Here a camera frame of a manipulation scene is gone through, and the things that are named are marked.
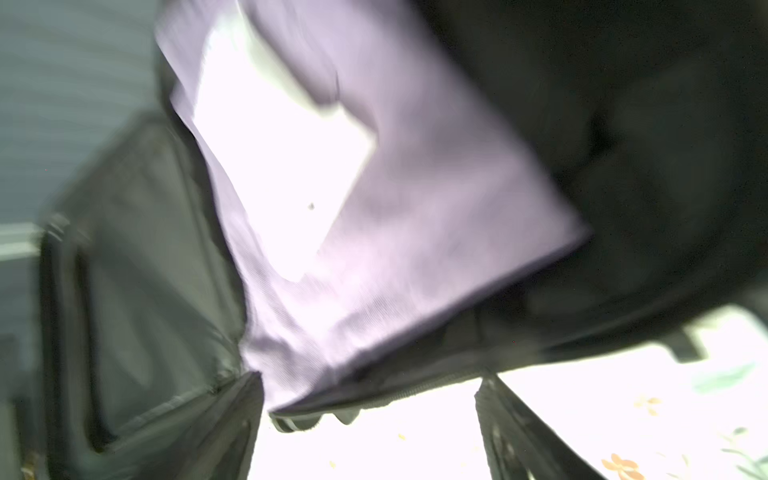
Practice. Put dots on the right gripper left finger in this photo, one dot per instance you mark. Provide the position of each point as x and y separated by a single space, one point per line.
207 433

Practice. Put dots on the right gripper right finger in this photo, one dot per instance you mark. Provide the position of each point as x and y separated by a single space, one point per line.
518 443

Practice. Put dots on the purple jeans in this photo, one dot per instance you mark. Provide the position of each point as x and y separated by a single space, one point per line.
451 205

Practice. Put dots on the small white packet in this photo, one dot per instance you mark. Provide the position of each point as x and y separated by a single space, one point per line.
292 163

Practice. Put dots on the floral table mat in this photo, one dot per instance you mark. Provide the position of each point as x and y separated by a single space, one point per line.
637 414

